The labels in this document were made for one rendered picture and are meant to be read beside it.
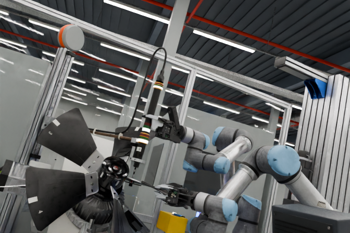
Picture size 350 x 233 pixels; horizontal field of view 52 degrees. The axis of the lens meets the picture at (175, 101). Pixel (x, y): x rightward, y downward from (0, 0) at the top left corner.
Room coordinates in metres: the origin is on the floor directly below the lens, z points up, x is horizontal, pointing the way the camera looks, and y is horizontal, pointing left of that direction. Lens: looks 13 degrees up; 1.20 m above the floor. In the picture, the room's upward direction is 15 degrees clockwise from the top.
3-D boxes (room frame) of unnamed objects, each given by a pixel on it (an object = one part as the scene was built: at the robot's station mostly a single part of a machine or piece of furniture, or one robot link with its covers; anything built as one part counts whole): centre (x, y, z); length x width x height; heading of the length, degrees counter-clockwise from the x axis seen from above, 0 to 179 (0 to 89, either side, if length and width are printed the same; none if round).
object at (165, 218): (1.99, -0.15, 1.02); 0.16 x 0.10 x 0.11; 20
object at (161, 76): (1.59, 0.09, 1.48); 0.04 x 0.04 x 0.46
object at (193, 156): (1.72, -0.16, 1.35); 0.11 x 0.08 x 0.11; 57
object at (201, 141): (1.73, -0.15, 1.45); 0.11 x 0.08 x 0.09; 120
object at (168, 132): (1.65, -0.01, 1.45); 0.12 x 0.08 x 0.09; 120
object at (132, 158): (1.59, 0.10, 1.32); 0.09 x 0.07 x 0.10; 55
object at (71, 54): (1.98, 0.65, 1.48); 0.05 x 0.03 x 0.62; 145
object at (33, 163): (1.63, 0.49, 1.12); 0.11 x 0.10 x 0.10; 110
